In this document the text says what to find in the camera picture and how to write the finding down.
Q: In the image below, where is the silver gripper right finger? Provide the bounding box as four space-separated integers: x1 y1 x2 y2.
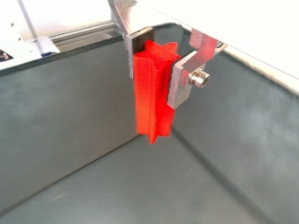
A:
166 29 226 109

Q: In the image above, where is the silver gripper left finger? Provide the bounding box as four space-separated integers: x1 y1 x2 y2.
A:
108 0 154 78

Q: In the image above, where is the red star-shaped peg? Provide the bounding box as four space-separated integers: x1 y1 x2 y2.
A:
133 40 180 144

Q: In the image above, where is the white machine frame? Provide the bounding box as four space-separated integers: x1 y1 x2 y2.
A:
0 0 118 71

